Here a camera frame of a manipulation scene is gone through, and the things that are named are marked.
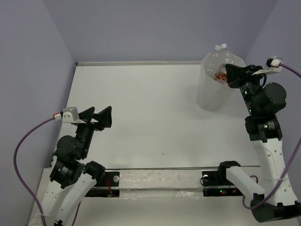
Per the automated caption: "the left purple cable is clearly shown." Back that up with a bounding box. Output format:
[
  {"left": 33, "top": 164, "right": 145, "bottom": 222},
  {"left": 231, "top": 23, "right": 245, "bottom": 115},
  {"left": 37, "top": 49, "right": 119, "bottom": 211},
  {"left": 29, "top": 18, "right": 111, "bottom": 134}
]
[{"left": 13, "top": 116, "right": 82, "bottom": 226}]

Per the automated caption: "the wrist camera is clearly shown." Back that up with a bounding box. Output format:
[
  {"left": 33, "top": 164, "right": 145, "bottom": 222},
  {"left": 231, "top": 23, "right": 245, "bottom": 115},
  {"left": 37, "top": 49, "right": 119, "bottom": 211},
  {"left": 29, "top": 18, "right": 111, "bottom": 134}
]
[
  {"left": 53, "top": 107, "right": 79, "bottom": 123},
  {"left": 252, "top": 56, "right": 283, "bottom": 75}
]

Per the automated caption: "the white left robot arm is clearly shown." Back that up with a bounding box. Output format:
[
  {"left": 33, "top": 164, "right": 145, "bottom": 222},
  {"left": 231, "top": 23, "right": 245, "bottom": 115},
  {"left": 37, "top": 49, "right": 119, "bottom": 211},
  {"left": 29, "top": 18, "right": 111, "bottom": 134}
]
[{"left": 29, "top": 106, "right": 112, "bottom": 226}]

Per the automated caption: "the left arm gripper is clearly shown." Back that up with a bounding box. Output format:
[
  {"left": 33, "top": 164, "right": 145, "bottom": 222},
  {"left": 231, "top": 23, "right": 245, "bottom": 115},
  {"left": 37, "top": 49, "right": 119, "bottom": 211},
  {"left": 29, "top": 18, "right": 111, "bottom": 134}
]
[{"left": 76, "top": 105, "right": 112, "bottom": 158}]

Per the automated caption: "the red cap small bottle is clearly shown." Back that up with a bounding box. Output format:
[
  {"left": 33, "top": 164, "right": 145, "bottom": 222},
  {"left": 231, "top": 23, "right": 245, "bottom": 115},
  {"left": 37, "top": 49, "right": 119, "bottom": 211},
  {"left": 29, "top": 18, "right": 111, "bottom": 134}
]
[{"left": 215, "top": 64, "right": 227, "bottom": 83}]

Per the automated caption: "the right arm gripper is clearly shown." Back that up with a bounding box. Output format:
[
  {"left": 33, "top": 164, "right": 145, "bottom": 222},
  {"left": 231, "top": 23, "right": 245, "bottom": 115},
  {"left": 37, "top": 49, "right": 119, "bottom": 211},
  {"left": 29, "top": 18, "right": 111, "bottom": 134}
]
[{"left": 224, "top": 63, "right": 264, "bottom": 115}]

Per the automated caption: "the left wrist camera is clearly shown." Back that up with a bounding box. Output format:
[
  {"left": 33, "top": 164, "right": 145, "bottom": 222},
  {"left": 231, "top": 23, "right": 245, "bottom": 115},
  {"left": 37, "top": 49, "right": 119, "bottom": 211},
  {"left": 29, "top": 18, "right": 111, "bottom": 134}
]
[{"left": 53, "top": 107, "right": 79, "bottom": 123}]

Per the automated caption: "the white plastic bin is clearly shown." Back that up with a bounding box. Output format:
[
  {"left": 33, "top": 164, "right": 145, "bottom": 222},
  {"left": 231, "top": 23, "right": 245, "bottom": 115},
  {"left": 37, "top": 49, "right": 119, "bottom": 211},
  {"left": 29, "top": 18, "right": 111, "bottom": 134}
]
[{"left": 196, "top": 53, "right": 234, "bottom": 112}]

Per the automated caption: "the clear crushed plastic bottle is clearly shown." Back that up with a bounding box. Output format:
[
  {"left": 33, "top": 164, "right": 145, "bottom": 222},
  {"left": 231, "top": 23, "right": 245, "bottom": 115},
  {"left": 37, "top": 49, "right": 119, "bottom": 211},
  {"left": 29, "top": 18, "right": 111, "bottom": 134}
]
[{"left": 207, "top": 45, "right": 222, "bottom": 75}]

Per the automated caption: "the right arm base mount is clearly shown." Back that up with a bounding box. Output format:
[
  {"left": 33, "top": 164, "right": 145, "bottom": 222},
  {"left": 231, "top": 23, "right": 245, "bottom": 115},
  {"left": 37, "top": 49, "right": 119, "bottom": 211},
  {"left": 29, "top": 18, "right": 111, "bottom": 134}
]
[{"left": 200, "top": 170, "right": 243, "bottom": 197}]

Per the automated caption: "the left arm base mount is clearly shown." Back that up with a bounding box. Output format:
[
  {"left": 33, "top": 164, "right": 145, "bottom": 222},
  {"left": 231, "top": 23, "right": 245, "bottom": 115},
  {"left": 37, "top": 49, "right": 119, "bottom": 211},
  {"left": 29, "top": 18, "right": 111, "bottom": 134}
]
[{"left": 85, "top": 171, "right": 120, "bottom": 198}]

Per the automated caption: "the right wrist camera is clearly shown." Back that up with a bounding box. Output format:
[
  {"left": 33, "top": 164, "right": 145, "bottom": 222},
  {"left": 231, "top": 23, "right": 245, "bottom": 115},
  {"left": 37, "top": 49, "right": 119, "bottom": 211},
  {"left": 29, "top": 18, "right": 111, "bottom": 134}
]
[{"left": 252, "top": 56, "right": 283, "bottom": 75}]

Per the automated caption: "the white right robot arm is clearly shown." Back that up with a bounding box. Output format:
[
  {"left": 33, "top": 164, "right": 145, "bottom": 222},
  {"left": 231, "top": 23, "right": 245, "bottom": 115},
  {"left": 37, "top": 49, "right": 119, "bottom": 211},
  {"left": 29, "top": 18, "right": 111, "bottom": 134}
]
[{"left": 92, "top": 64, "right": 301, "bottom": 222}]

